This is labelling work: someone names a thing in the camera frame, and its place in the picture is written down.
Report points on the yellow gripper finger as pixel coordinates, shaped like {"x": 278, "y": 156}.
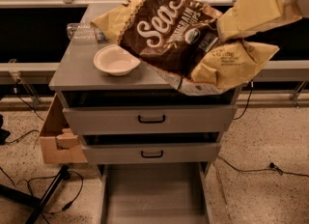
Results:
{"x": 248, "y": 17}

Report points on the brown chip bag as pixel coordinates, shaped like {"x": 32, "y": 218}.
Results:
{"x": 179, "y": 40}

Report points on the grey drawer cabinet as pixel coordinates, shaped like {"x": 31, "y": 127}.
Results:
{"x": 79, "y": 84}

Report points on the grey middle drawer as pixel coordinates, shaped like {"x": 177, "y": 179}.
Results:
{"x": 152, "y": 153}

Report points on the grey top drawer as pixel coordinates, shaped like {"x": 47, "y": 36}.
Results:
{"x": 154, "y": 119}

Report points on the grey open bottom drawer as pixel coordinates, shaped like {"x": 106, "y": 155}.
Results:
{"x": 158, "y": 193}

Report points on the white paper bowl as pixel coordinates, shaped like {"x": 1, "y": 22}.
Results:
{"x": 116, "y": 61}

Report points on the clear plastic water bottle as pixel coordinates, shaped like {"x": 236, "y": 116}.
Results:
{"x": 84, "y": 32}

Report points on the cardboard box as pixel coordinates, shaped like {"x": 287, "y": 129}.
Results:
{"x": 59, "y": 145}

